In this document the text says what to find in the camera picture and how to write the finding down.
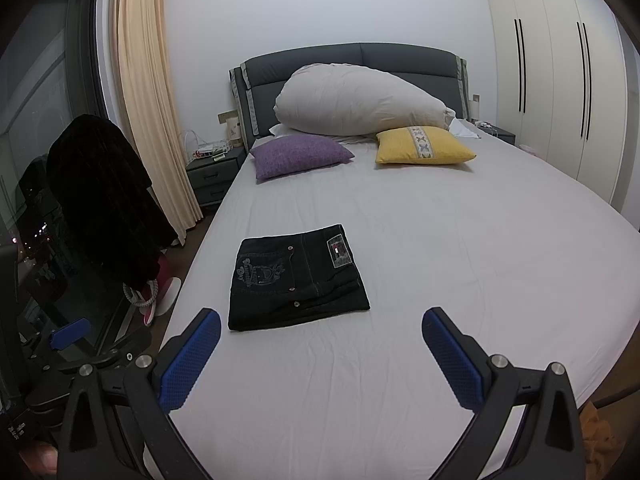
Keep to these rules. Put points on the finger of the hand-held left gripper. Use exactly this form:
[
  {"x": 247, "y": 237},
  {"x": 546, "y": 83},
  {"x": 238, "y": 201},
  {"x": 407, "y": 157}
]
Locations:
[{"x": 70, "y": 334}]

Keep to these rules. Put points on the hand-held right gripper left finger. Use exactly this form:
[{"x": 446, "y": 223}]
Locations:
[{"x": 190, "y": 360}]

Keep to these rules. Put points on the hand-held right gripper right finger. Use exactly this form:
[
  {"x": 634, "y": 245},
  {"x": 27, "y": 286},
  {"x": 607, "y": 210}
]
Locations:
[{"x": 452, "y": 360}]

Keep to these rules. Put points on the black pants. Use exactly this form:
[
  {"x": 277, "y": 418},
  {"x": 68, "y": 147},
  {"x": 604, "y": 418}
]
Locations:
[{"x": 300, "y": 285}]

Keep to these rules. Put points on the person's left hand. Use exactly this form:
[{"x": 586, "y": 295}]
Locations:
[{"x": 42, "y": 460}]

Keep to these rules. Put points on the pink and white fan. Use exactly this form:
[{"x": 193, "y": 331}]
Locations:
[{"x": 155, "y": 290}]

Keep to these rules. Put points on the bed with white sheet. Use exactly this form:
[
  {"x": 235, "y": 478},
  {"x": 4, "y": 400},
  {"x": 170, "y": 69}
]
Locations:
[{"x": 425, "y": 260}]

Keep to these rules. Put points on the black hanging garment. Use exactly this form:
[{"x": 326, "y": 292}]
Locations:
[{"x": 100, "y": 200}]

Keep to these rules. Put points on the orange cloth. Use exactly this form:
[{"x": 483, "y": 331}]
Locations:
[{"x": 600, "y": 440}]

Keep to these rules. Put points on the grey nightstand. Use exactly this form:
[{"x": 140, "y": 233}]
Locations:
[
  {"x": 502, "y": 135},
  {"x": 215, "y": 180}
]

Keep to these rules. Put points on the yellow pillow with patterned stripe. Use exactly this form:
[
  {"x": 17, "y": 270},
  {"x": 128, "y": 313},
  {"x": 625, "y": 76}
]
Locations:
[{"x": 400, "y": 147}]

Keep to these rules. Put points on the purple pillow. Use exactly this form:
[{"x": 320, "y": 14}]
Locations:
[{"x": 295, "y": 155}]

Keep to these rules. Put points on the white crumpled cloth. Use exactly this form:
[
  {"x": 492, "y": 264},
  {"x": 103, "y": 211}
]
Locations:
[{"x": 465, "y": 130}]

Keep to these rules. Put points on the small white lamp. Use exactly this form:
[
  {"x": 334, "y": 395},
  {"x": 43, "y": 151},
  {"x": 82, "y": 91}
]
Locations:
[{"x": 234, "y": 130}]

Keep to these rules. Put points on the beige curtain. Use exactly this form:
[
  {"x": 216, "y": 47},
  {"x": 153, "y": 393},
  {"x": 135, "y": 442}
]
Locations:
[{"x": 145, "y": 110}]

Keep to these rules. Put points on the flat white pillow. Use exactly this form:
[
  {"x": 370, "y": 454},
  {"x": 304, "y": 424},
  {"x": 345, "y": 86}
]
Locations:
[{"x": 280, "y": 131}]

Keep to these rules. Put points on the glass balcony door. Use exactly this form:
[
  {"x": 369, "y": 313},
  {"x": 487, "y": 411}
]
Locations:
[{"x": 45, "y": 85}]

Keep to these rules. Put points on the large white pillow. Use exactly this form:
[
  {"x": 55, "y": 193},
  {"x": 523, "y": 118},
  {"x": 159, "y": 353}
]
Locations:
[{"x": 360, "y": 100}]

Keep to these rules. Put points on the cream wardrobe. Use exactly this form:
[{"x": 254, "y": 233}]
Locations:
[{"x": 550, "y": 60}]

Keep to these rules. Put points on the grey padded headboard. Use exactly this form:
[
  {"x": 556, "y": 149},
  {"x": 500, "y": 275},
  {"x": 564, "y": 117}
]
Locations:
[{"x": 325, "y": 60}]

